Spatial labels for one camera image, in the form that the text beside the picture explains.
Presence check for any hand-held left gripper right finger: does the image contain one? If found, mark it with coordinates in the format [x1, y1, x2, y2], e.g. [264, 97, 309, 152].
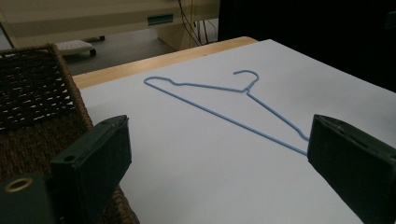
[306, 114, 396, 224]

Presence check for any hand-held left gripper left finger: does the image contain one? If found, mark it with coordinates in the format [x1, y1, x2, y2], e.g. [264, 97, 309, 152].
[49, 114, 133, 224]

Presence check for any blue wire clothes hanger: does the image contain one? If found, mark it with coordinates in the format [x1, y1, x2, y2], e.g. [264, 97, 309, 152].
[143, 69, 310, 157]

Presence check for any brown woven wicker basket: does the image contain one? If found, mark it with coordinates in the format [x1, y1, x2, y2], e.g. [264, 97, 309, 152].
[0, 43, 141, 224]

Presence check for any white wheeled base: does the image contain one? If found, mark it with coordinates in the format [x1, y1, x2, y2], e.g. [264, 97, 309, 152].
[55, 38, 97, 57]

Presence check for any white table cover sheet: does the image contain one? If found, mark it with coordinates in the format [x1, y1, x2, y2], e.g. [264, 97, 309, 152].
[78, 38, 396, 224]

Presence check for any beige cabinet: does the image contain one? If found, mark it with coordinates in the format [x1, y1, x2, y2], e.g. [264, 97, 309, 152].
[0, 0, 220, 51]

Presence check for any black cable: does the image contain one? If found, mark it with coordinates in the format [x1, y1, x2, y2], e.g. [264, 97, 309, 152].
[177, 0, 202, 47]

